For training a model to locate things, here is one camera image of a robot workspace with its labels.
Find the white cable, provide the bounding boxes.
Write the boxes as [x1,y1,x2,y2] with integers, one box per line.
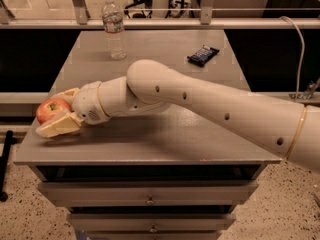
[279,15,306,100]

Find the grey top drawer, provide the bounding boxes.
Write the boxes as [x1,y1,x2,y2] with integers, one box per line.
[38,181,258,207]

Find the clear plastic water bottle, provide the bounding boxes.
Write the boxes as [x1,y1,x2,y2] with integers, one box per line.
[101,0,127,60]

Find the blue rxbar wrapper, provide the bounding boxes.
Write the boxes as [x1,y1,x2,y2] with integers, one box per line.
[187,45,219,67]

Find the grey drawer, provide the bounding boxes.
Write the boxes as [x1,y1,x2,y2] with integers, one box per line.
[67,213,235,233]
[76,231,221,240]
[38,181,258,207]

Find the red apple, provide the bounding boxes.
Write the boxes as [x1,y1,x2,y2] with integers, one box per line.
[36,98,71,125]

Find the grey bottom drawer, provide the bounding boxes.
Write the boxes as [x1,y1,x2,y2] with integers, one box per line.
[76,231,221,240]

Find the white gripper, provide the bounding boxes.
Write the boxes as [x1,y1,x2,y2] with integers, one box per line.
[36,81,110,138]

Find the metal railing frame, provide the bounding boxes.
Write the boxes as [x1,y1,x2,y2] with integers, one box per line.
[0,0,320,30]

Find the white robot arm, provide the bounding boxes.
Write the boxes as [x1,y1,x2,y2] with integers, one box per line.
[37,60,320,173]

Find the black pole with wheel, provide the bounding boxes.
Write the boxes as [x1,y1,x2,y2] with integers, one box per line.
[0,130,15,202]

